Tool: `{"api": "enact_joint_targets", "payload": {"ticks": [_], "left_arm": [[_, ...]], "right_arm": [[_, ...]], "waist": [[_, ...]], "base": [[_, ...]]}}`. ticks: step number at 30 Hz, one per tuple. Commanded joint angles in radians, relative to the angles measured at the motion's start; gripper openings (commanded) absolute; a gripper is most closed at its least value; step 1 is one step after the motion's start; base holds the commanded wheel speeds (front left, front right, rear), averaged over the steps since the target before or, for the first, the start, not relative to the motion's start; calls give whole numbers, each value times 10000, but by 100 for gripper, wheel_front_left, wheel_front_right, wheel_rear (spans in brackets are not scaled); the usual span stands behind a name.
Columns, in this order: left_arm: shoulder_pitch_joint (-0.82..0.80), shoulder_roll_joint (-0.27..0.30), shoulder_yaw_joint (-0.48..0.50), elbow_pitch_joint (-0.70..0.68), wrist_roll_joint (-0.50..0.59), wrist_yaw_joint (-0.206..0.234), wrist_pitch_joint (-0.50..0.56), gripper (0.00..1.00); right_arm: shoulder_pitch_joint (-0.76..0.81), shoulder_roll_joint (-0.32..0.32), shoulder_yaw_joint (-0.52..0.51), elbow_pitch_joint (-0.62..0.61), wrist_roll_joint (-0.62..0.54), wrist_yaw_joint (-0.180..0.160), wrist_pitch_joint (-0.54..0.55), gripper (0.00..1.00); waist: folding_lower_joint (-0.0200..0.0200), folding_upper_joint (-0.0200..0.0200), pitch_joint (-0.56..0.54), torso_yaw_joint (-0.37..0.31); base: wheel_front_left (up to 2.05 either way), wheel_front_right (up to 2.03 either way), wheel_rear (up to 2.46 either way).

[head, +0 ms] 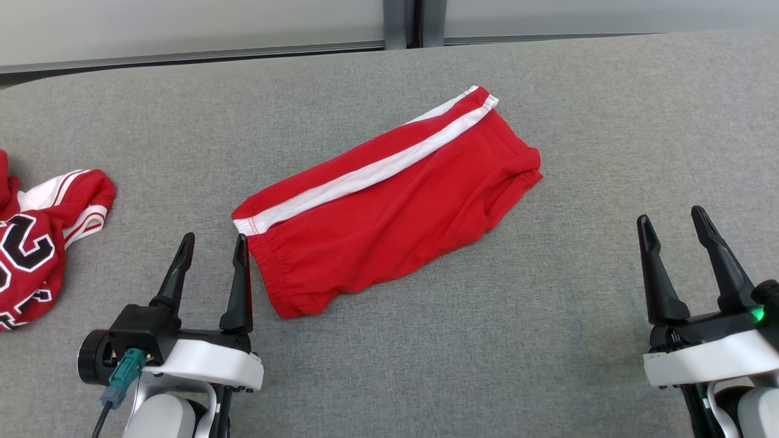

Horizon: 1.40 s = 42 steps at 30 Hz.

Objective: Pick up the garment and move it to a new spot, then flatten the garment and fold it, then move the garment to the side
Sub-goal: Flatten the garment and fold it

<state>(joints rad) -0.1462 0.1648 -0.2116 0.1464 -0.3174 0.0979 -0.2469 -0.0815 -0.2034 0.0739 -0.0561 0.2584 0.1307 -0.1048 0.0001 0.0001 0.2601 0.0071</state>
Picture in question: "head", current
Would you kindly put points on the red shorts with white stripe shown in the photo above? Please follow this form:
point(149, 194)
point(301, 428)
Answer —
point(389, 225)

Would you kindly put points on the red basketball jersey white sleeves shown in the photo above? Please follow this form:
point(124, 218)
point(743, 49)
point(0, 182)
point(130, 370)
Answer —
point(91, 188)

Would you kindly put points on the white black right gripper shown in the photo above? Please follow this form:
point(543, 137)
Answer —
point(712, 359)

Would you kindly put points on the grey partition post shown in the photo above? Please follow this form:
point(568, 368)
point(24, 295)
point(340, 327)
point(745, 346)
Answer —
point(395, 18)

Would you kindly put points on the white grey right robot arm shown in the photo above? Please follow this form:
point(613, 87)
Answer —
point(758, 413)

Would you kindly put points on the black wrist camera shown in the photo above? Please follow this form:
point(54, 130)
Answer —
point(770, 298)
point(140, 331)

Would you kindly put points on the white partition panel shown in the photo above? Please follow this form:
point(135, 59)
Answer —
point(182, 24)
point(608, 15)

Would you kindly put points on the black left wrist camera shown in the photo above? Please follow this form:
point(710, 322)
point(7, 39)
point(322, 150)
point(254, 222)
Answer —
point(140, 331)

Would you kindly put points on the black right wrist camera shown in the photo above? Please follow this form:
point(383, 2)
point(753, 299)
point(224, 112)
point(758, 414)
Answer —
point(770, 298)

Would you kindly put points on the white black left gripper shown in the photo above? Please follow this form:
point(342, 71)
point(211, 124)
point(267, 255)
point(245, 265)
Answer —
point(213, 365)

